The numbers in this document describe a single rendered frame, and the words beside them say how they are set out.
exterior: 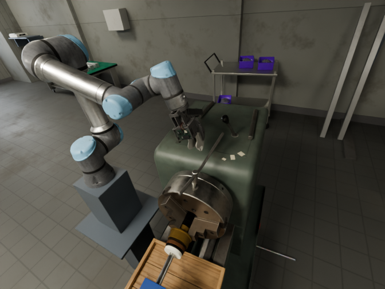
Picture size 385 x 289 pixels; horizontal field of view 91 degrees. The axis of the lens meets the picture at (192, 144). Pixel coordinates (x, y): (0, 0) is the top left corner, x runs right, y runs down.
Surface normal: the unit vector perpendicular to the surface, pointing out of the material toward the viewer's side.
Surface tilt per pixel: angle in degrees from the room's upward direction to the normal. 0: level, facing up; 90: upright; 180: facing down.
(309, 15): 90
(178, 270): 0
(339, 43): 90
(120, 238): 0
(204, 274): 0
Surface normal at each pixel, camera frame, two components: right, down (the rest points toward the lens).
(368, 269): -0.08, -0.79
